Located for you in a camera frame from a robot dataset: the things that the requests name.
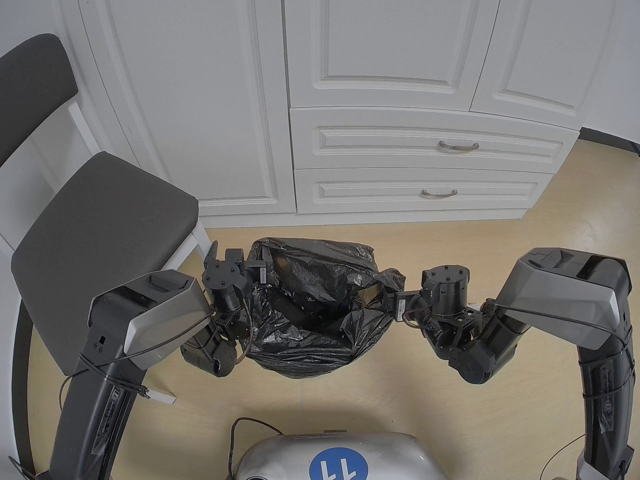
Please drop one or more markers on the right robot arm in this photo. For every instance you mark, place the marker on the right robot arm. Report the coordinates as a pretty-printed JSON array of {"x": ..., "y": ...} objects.
[{"x": 565, "y": 293}]

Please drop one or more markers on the black plastic bag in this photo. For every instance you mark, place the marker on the black plastic bag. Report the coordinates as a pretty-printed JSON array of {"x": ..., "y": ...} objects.
[{"x": 310, "y": 278}]

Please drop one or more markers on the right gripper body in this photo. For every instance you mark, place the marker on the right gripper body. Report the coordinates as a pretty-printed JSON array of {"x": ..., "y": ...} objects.
[{"x": 412, "y": 308}]

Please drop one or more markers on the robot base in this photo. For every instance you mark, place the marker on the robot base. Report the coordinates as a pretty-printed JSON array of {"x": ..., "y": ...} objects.
[{"x": 280, "y": 460}]

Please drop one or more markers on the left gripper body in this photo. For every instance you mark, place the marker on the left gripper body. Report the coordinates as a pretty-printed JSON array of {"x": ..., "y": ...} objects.
[{"x": 257, "y": 273}]

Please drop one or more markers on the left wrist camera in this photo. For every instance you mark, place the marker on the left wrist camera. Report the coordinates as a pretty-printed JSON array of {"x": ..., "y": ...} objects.
[{"x": 235, "y": 258}]

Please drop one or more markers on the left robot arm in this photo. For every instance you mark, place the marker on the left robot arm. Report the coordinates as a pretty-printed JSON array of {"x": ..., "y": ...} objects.
[{"x": 150, "y": 308}]

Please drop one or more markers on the white chair grey cushions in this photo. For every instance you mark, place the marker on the white chair grey cushions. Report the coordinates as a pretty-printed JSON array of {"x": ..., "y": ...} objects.
[{"x": 110, "y": 208}]

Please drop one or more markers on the white wardrobe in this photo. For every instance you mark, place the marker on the white wardrobe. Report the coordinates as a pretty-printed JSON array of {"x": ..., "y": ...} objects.
[{"x": 400, "y": 43}]

